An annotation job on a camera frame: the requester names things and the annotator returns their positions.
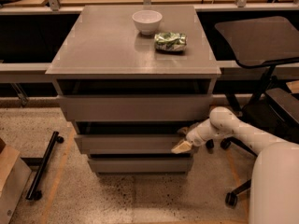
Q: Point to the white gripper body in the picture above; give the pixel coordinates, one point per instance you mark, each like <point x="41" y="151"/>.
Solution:
<point x="194" y="137"/>

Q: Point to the black office chair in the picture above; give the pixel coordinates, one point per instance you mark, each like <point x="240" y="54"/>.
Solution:
<point x="262" y="43"/>

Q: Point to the green crumpled chip bag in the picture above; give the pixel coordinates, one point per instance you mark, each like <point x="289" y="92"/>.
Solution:
<point x="172" y="42"/>

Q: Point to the grey top drawer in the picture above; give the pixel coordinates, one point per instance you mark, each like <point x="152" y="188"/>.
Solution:
<point x="136" y="107"/>

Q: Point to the grey bottom drawer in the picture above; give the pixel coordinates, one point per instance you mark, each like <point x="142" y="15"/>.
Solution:
<point x="136" y="165"/>

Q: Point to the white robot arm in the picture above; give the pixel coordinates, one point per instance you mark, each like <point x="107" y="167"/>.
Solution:
<point x="274" y="191"/>

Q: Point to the grey drawer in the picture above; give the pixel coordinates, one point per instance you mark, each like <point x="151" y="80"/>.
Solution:
<point x="126" y="143"/>
<point x="136" y="107"/>
<point x="136" y="165"/>

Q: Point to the white bowl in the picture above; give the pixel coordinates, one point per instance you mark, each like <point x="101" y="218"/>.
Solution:
<point x="147" y="22"/>

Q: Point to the long grey workbench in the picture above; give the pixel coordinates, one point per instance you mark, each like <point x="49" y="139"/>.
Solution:
<point x="17" y="56"/>

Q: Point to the cardboard box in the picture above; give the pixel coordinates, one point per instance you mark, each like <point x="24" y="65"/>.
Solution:
<point x="14" y="173"/>

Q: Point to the grey drawer cabinet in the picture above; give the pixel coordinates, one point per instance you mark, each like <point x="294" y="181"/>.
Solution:
<point x="104" y="54"/>

